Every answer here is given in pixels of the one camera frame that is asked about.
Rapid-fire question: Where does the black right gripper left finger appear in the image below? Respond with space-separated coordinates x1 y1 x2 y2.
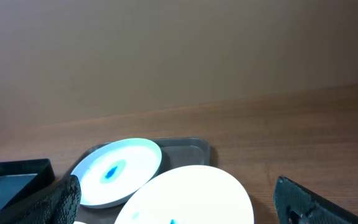
0 175 81 224

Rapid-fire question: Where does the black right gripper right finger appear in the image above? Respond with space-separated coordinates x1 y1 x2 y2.
273 176 358 224

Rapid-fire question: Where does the white plate small blue stain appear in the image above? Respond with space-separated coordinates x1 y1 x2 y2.
71 138 162 208

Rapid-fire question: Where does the white plate large blue stain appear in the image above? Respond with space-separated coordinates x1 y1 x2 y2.
115 166 254 224

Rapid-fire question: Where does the black water tray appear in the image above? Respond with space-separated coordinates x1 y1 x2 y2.
0 159 55 211

